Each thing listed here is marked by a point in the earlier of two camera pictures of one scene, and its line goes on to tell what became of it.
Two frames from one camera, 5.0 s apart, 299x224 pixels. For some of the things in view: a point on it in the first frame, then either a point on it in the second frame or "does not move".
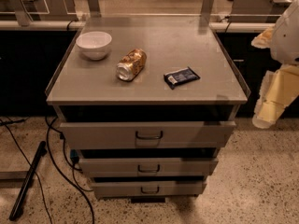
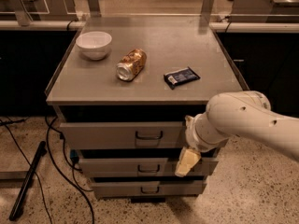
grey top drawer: [209, 134] does not move
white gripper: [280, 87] → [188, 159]
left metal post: [22, 16] does not move
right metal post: [207, 5] does not move
